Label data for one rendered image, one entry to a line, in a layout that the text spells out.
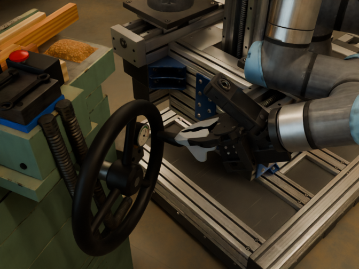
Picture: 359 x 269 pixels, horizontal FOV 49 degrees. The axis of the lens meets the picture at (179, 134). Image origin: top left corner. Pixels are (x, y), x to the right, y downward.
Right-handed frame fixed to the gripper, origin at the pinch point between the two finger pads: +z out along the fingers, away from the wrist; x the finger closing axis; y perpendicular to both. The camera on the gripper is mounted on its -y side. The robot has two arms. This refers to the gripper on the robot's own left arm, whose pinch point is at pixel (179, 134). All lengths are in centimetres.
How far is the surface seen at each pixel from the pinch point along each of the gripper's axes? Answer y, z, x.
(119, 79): 22, 124, 121
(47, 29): -26.1, 30.5, 11.7
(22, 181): -9.0, 14.1, -22.9
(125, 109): -11.1, 0.0, -8.9
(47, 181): -6.9, 11.7, -20.8
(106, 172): -1.4, 9.2, -11.8
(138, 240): 59, 67, 27
